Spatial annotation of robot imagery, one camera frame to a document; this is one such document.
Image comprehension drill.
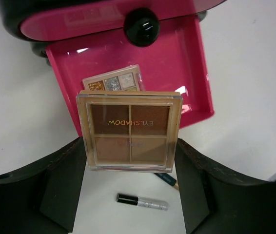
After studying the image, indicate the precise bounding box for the silver glitter tube black cap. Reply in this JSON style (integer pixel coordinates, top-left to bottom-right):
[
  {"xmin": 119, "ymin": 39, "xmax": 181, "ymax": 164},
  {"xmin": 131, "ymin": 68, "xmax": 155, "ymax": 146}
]
[{"xmin": 116, "ymin": 193, "xmax": 169, "ymax": 211}]

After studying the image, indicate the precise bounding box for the black drawer cabinet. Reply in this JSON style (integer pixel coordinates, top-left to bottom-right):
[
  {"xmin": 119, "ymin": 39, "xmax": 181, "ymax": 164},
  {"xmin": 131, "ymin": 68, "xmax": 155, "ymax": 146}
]
[{"xmin": 0, "ymin": 0, "xmax": 226, "ymax": 59}]

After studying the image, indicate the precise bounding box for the pink drawer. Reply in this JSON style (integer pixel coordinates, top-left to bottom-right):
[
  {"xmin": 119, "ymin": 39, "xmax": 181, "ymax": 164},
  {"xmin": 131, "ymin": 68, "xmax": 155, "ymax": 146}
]
[
  {"xmin": 20, "ymin": 0, "xmax": 222, "ymax": 48},
  {"xmin": 46, "ymin": 16, "xmax": 214, "ymax": 134}
]

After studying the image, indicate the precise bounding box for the four-pan brown eyeshadow palette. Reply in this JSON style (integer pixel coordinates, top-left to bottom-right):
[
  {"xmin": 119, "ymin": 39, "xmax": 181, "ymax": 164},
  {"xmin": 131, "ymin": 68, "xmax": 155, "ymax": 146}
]
[{"xmin": 77, "ymin": 90, "xmax": 183, "ymax": 173}]

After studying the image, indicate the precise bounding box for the dark teal gold pencil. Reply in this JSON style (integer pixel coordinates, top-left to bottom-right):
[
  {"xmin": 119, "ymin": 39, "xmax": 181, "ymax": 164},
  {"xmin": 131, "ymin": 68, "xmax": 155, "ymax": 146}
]
[{"xmin": 154, "ymin": 173, "xmax": 179, "ymax": 191}]

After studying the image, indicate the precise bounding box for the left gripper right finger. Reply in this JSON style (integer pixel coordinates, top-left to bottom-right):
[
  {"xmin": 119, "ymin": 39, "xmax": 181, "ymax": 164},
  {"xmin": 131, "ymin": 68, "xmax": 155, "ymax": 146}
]
[{"xmin": 175, "ymin": 139, "xmax": 276, "ymax": 234}]

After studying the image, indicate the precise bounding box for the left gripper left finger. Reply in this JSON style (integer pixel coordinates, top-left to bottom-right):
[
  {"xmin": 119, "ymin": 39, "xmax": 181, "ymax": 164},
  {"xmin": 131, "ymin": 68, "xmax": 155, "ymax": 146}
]
[{"xmin": 0, "ymin": 137, "xmax": 86, "ymax": 234}]

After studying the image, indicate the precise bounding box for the colourful glitter eyeshadow palette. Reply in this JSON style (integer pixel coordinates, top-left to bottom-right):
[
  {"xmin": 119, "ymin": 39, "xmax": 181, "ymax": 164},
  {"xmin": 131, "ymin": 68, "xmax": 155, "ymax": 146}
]
[{"xmin": 82, "ymin": 65, "xmax": 145, "ymax": 91}]

